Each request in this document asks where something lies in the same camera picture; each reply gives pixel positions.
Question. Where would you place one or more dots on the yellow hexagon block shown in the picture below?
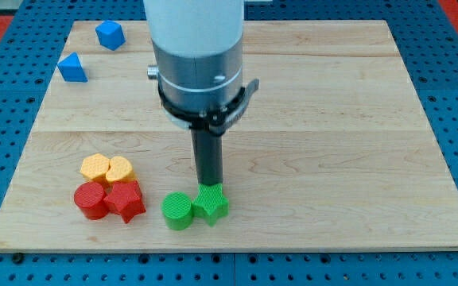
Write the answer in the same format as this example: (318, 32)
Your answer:
(94, 168)

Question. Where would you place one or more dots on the red cylinder block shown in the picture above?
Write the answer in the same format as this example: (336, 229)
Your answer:
(89, 198)

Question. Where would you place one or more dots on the green cylinder block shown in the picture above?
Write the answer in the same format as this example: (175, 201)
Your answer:
(177, 210)

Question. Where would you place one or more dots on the red star block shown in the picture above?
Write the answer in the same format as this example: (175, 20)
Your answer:
(126, 200)

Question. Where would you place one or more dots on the blue triangle block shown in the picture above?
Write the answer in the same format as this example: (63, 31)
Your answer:
(71, 69)

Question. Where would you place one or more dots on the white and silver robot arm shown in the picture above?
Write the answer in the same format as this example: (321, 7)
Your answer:
(199, 54)

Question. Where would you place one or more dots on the yellow heart block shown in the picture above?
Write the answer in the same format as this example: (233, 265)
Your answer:
(120, 170)

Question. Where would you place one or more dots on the wooden board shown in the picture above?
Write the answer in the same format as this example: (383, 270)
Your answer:
(333, 154)

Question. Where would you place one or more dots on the green star block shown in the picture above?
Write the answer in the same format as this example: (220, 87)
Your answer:
(210, 204)

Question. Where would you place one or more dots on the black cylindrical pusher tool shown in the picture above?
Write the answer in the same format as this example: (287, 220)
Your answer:
(207, 150)

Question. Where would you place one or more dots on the blue cube block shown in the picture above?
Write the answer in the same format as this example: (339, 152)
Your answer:
(110, 34)

